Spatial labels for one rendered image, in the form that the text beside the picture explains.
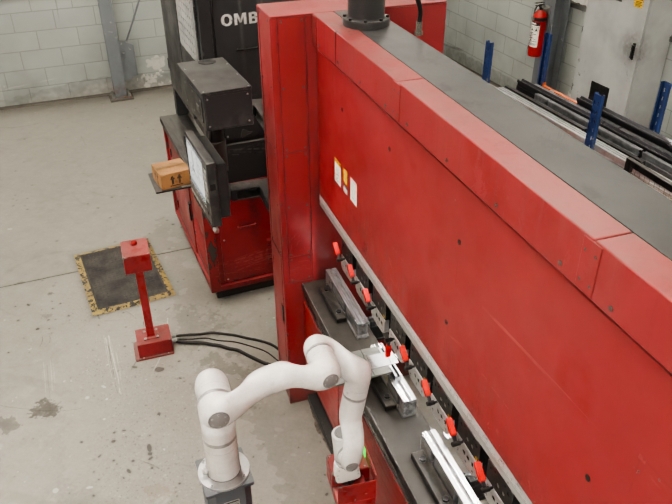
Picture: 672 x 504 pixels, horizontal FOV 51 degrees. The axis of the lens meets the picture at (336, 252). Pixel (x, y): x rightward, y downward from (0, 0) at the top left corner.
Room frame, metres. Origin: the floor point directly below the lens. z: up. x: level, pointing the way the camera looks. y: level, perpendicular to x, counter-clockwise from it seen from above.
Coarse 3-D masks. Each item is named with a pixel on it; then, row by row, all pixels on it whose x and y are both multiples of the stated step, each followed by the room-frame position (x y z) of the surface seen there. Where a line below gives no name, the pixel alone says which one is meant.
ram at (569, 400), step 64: (320, 64) 3.13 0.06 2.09; (320, 128) 3.14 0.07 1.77; (384, 128) 2.41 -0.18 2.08; (320, 192) 3.16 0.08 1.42; (384, 192) 2.39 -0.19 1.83; (448, 192) 1.92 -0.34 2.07; (384, 256) 2.36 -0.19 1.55; (448, 256) 1.88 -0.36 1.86; (512, 256) 1.56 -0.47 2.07; (448, 320) 1.84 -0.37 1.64; (512, 320) 1.52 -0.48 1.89; (576, 320) 1.29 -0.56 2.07; (512, 384) 1.47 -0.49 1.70; (576, 384) 1.25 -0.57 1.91; (640, 384) 1.08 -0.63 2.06; (512, 448) 1.42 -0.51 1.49; (576, 448) 1.20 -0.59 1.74; (640, 448) 1.03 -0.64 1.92
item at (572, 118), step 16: (512, 96) 4.38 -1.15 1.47; (528, 96) 4.45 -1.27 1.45; (544, 96) 4.38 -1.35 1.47; (560, 96) 4.44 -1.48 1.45; (544, 112) 4.10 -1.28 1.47; (560, 112) 4.18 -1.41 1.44; (576, 112) 4.12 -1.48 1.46; (608, 112) 4.10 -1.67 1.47; (560, 128) 3.91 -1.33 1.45; (576, 128) 3.85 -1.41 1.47; (608, 128) 3.85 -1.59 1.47; (624, 128) 3.93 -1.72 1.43; (640, 128) 3.85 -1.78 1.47; (608, 144) 3.69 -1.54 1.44; (624, 144) 3.65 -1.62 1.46; (640, 144) 3.61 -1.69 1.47; (656, 144) 3.70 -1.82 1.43; (624, 160) 3.42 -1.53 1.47; (640, 160) 3.46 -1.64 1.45; (656, 160) 3.42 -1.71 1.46; (640, 176) 3.30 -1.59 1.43
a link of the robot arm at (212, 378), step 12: (204, 372) 1.84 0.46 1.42; (216, 372) 1.84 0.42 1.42; (204, 384) 1.78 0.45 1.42; (216, 384) 1.77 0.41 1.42; (228, 384) 1.81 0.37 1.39; (204, 432) 1.73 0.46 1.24; (216, 432) 1.72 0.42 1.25; (228, 432) 1.73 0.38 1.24; (216, 444) 1.70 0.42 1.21; (228, 444) 1.72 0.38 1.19
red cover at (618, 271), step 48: (336, 48) 2.86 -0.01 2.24; (384, 96) 2.37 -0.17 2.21; (432, 96) 2.13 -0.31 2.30; (432, 144) 2.00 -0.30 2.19; (480, 144) 1.76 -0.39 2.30; (480, 192) 1.71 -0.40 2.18; (528, 192) 1.51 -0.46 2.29; (576, 192) 1.48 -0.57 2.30; (528, 240) 1.48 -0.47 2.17; (576, 240) 1.32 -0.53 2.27; (624, 240) 1.26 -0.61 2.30; (624, 288) 1.16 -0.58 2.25
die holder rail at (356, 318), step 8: (328, 272) 3.11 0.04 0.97; (336, 272) 3.11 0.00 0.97; (328, 280) 3.09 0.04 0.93; (336, 280) 3.03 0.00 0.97; (336, 288) 2.96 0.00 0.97; (344, 288) 2.96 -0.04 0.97; (336, 296) 2.97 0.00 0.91; (344, 296) 2.89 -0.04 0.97; (352, 296) 2.89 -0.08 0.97; (344, 304) 2.87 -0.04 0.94; (352, 304) 2.83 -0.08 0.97; (344, 312) 2.87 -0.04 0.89; (352, 312) 2.76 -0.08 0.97; (360, 312) 2.76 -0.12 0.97; (352, 320) 2.74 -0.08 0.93; (360, 320) 2.69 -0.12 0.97; (352, 328) 2.74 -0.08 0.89; (360, 328) 2.68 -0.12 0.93; (360, 336) 2.67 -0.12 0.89; (368, 336) 2.68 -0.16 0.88
